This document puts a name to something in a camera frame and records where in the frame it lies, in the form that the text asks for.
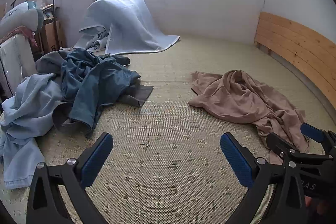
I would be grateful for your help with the wooden headboard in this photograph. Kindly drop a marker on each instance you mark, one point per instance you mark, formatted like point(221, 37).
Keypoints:
point(296, 40)

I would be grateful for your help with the light blue blanket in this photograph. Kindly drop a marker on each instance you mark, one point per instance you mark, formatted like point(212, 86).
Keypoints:
point(131, 24)

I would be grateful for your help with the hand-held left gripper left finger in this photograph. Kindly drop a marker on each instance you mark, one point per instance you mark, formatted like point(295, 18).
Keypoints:
point(95, 158)

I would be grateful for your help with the white suitcase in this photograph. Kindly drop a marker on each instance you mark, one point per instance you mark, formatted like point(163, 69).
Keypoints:
point(15, 56)

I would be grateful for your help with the light blue jeans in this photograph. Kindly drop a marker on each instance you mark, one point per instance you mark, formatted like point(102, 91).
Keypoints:
point(26, 108)

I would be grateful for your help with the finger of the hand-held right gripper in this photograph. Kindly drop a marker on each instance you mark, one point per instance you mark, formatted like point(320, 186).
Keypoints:
point(312, 132)
point(278, 144)

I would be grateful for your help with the person's right hand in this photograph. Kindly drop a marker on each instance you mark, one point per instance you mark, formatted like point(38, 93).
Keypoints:
point(319, 207)

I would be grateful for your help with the plush shark pillow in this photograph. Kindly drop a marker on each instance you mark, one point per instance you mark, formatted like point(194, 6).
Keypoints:
point(23, 19)

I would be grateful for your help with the tan t-shirt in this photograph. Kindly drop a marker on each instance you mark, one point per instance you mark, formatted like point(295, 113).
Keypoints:
point(236, 100)

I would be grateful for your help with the grey garment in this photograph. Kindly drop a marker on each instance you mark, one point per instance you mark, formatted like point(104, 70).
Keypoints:
point(139, 94)

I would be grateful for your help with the dark blue garment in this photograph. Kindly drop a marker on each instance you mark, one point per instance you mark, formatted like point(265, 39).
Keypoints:
point(89, 82)

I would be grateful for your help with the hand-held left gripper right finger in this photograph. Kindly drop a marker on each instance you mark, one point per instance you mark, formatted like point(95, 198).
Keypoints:
point(236, 158)

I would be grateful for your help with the brown cardboard box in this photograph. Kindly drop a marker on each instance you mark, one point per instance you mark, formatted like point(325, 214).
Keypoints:
point(51, 35)

